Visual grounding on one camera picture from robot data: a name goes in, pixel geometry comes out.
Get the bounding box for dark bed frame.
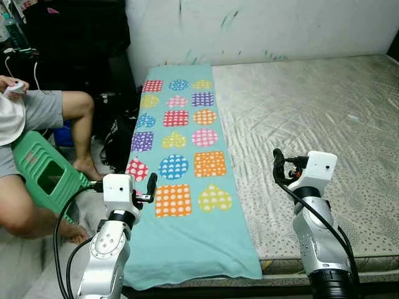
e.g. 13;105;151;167
122;283;399;299

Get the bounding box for grey shorts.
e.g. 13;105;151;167
0;89;65;178

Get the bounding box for black cabinet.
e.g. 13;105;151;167
22;0;139;100

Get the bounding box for person's hand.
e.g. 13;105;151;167
0;76;30;102

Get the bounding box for white handheld controller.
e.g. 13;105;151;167
5;81;29;96

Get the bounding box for dotted grey quilted mattress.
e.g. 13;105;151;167
125;55;399;290

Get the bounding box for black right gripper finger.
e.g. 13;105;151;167
273;148;289;184

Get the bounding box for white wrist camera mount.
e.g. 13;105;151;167
298;151;339;191
102;174;141;219

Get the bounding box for blue container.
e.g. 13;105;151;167
53;128;75;148

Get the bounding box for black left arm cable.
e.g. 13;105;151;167
53;181;105;299

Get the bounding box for person's right leg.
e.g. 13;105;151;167
0;173;89;245

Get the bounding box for green plastic stool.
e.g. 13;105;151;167
11;130;93;224

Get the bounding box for person's white t-shirt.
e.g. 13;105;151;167
0;93;27;148

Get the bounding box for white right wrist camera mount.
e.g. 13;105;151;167
298;151;339;191

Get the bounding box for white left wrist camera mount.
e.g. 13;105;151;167
102;174;141;219

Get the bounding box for black bag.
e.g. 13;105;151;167
100;109;139;174

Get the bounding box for teal blanket with colourful shapes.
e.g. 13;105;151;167
123;62;264;292

